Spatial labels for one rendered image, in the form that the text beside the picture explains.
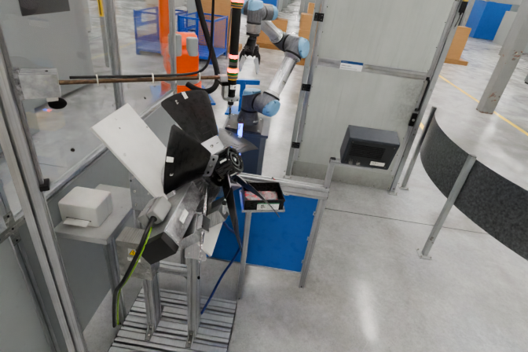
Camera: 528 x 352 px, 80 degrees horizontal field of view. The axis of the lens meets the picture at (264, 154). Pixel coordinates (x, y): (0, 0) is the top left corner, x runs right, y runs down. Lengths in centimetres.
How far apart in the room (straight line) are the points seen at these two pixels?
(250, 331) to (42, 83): 173
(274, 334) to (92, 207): 132
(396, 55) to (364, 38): 32
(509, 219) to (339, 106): 162
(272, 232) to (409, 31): 207
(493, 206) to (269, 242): 150
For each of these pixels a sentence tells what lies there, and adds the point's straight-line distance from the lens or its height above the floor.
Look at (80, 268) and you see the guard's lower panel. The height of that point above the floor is 46.
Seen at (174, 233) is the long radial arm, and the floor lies 112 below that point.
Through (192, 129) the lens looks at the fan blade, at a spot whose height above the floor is 131.
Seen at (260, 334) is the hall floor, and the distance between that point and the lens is 221.
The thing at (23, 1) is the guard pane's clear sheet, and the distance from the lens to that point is 145.
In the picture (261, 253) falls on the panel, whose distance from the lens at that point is 225.
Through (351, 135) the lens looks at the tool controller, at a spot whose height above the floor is 123.
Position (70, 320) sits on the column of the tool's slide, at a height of 50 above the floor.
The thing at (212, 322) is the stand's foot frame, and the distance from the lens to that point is 213.
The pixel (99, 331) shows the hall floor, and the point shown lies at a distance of 230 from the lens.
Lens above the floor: 188
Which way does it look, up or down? 29 degrees down
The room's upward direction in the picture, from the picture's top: 7 degrees clockwise
